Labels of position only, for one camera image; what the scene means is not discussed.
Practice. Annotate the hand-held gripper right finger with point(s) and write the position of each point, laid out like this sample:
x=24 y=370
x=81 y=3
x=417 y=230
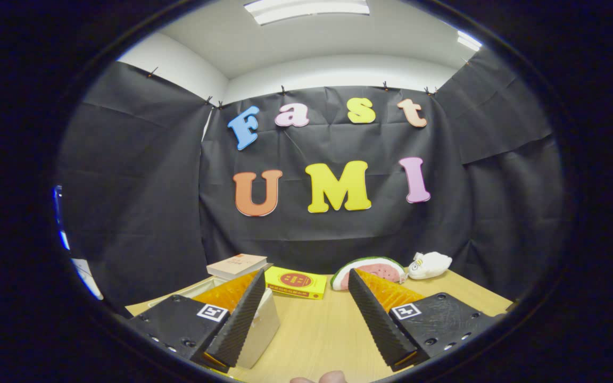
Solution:
x=378 y=324

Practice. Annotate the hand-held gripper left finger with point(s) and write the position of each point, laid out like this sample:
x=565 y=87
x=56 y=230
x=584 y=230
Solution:
x=240 y=324

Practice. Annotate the cream storage box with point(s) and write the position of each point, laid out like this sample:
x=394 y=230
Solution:
x=264 y=330

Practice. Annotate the pale grey book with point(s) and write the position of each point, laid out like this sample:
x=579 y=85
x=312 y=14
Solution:
x=226 y=275

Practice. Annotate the watermelon slice plush toy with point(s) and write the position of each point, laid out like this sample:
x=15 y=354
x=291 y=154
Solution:
x=386 y=272

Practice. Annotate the yellow book with red label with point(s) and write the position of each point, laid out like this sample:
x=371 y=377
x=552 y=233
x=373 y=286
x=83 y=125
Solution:
x=274 y=282

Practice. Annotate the white plush toy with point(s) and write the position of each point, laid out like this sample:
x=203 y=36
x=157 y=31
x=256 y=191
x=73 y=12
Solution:
x=434 y=264

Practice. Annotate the small ceiling light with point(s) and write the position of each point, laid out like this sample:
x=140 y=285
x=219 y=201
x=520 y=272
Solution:
x=469 y=41

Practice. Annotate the long ceiling light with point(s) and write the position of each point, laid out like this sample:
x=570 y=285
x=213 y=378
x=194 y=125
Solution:
x=306 y=9

